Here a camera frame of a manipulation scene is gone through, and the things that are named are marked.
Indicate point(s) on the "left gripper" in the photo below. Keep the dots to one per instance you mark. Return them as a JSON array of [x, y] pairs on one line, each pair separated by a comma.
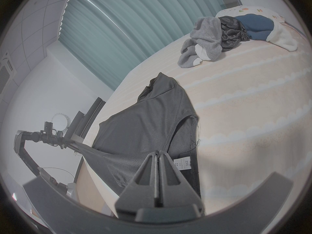
[[63, 142]]

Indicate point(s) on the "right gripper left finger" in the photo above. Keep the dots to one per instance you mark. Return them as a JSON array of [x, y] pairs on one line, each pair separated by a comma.
[[141, 194]]

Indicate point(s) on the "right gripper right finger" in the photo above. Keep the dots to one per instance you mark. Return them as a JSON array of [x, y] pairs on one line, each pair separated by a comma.
[[175, 194]]

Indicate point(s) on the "black garment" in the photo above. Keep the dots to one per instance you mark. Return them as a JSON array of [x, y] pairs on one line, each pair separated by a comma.
[[146, 121]]

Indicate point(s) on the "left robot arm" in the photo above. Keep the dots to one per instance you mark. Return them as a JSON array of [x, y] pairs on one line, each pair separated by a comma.
[[18, 142]]

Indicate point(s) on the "bed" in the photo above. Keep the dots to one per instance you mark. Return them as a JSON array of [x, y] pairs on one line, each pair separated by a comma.
[[243, 94]]

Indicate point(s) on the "pile of clothes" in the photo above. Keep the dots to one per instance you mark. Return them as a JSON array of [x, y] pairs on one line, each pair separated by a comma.
[[207, 38]]

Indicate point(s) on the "dark grey chest of drawers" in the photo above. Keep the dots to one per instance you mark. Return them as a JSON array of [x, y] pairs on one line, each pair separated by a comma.
[[91, 113]]

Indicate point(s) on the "blue-green curtain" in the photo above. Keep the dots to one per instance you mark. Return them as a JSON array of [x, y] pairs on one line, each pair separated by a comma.
[[92, 50], [158, 13]]

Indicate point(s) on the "grey bedside table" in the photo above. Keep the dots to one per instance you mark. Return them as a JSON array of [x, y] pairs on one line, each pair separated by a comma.
[[230, 1]]

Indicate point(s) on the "white printed pillow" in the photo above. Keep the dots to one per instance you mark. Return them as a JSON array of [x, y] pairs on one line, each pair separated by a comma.
[[258, 10]]

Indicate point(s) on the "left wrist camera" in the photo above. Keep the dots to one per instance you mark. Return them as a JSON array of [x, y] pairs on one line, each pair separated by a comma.
[[48, 127]]

